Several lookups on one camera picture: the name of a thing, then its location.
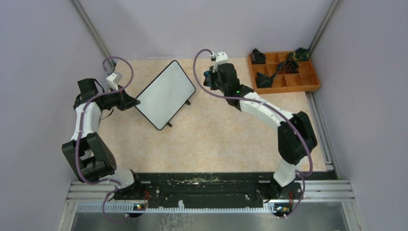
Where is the blue black whiteboard eraser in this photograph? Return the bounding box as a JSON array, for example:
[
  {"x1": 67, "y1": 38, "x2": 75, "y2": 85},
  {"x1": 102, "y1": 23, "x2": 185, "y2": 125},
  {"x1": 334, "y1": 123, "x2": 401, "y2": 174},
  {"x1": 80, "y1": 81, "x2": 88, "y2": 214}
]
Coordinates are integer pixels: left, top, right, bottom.
[{"x1": 204, "y1": 71, "x2": 211, "y2": 81}]

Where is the white whiteboard black frame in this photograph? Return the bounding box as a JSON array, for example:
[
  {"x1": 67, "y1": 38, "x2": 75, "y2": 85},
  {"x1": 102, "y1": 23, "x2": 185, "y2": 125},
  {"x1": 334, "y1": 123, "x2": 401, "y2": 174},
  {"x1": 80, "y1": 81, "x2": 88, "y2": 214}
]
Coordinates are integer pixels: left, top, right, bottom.
[{"x1": 136, "y1": 60, "x2": 196, "y2": 130}]

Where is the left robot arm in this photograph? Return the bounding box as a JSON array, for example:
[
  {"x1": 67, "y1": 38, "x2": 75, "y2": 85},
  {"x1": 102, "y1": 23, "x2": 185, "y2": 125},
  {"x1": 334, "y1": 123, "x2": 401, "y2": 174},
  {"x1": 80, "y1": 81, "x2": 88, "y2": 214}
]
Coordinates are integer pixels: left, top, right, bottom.
[{"x1": 62, "y1": 78, "x2": 144, "y2": 199}]

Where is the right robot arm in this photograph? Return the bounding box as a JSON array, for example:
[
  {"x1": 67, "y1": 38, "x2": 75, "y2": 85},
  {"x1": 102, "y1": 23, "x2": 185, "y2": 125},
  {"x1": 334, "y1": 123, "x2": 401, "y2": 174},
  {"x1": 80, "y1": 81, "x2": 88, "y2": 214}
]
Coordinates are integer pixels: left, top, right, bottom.
[{"x1": 203, "y1": 63, "x2": 318, "y2": 201}]

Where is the dark cloth strip lower left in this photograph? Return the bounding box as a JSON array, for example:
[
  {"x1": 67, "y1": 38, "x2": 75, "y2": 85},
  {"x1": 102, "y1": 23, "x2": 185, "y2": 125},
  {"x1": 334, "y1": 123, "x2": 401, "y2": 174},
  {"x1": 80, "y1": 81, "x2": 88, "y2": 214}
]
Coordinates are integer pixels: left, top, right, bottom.
[{"x1": 255, "y1": 62, "x2": 285, "y2": 88}]

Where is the dark crumpled cloth top left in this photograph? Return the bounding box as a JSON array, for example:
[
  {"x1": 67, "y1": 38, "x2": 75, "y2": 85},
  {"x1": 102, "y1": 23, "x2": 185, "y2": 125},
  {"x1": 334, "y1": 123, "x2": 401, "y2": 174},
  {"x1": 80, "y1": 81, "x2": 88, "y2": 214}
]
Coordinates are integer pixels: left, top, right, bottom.
[{"x1": 250, "y1": 49, "x2": 266, "y2": 64}]

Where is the dark rolled cloth centre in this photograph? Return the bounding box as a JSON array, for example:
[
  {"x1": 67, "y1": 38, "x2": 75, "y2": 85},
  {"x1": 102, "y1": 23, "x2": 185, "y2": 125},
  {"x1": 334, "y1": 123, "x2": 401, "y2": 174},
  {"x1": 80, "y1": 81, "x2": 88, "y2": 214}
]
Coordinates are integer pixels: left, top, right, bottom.
[{"x1": 283, "y1": 60, "x2": 299, "y2": 74}]

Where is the dark cloth top right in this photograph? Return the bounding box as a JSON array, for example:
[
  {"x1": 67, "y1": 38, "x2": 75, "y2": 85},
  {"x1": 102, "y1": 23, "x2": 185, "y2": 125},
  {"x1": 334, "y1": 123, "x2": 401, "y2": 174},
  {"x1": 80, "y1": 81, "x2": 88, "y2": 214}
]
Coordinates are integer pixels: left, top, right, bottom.
[{"x1": 293, "y1": 47, "x2": 309, "y2": 62}]

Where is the orange compartment tray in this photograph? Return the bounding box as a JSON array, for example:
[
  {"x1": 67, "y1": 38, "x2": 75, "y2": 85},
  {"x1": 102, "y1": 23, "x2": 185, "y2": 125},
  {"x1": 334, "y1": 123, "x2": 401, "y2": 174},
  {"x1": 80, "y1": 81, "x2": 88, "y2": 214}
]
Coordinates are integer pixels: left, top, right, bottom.
[{"x1": 247, "y1": 51, "x2": 321, "y2": 94}]

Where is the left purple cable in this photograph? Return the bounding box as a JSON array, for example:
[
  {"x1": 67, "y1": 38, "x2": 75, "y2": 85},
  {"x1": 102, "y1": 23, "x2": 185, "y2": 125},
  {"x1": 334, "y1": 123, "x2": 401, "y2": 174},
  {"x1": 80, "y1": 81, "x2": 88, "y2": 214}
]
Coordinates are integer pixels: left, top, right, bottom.
[{"x1": 75, "y1": 56, "x2": 135, "y2": 223}]

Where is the purple cable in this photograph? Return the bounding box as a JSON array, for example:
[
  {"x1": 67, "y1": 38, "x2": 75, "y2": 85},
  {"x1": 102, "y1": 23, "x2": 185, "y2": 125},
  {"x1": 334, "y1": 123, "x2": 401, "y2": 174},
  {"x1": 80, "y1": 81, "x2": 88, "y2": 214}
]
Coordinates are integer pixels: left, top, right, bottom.
[
  {"x1": 75, "y1": 56, "x2": 135, "y2": 223},
  {"x1": 193, "y1": 49, "x2": 315, "y2": 219}
]

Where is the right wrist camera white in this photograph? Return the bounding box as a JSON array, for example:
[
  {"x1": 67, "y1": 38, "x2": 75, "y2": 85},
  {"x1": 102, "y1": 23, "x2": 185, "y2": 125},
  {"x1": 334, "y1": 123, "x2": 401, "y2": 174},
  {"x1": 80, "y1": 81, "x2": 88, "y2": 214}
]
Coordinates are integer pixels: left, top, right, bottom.
[{"x1": 210, "y1": 51, "x2": 229, "y2": 72}]

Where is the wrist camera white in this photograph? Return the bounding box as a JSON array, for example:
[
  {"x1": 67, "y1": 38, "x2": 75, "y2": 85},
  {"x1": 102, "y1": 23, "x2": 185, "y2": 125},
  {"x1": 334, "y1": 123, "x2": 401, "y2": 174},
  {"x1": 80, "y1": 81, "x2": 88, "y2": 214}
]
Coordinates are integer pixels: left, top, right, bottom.
[
  {"x1": 210, "y1": 51, "x2": 229, "y2": 72},
  {"x1": 106, "y1": 72, "x2": 123, "y2": 91}
]

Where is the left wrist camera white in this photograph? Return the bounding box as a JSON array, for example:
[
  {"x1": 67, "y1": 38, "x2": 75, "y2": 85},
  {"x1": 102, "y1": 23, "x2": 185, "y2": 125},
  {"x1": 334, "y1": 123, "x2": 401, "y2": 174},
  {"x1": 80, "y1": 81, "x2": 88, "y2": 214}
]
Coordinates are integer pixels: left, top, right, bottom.
[{"x1": 106, "y1": 72, "x2": 123, "y2": 91}]

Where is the aluminium frame post left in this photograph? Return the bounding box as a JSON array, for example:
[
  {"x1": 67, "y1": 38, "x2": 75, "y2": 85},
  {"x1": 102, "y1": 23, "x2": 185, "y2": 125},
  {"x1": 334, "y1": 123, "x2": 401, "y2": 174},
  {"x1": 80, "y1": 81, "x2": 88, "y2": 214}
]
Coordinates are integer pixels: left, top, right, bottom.
[{"x1": 70, "y1": 0, "x2": 112, "y2": 58}]

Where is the aluminium frame post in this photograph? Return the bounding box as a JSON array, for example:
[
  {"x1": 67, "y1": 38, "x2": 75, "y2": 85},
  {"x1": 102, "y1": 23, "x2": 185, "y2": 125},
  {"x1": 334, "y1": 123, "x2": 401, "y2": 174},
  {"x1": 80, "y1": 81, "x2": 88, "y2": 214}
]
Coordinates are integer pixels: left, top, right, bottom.
[
  {"x1": 70, "y1": 0, "x2": 112, "y2": 58},
  {"x1": 308, "y1": 0, "x2": 343, "y2": 55}
]

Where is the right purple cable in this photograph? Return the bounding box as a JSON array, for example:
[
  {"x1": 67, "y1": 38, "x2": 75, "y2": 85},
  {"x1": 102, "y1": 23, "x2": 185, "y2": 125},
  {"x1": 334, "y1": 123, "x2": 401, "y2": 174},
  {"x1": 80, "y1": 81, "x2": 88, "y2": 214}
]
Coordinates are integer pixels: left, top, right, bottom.
[{"x1": 193, "y1": 49, "x2": 315, "y2": 219}]

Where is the white cable duct strip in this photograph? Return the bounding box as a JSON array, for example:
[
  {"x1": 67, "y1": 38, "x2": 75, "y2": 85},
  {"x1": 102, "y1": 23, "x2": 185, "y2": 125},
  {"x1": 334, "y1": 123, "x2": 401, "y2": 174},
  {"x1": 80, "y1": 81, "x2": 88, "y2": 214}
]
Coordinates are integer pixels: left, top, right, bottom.
[{"x1": 76, "y1": 201, "x2": 289, "y2": 215}]

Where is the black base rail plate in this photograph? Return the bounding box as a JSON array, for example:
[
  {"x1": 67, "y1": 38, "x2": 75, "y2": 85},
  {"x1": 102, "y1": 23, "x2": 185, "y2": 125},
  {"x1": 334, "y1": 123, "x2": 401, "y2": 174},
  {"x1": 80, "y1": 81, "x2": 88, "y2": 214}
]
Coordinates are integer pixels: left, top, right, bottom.
[{"x1": 113, "y1": 170, "x2": 339, "y2": 211}]

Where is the aluminium frame post right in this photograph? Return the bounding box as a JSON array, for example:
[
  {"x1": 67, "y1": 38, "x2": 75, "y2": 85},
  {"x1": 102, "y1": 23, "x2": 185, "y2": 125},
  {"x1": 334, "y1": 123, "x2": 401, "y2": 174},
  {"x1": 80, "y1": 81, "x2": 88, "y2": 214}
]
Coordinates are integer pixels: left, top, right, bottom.
[{"x1": 308, "y1": 0, "x2": 343, "y2": 55}]

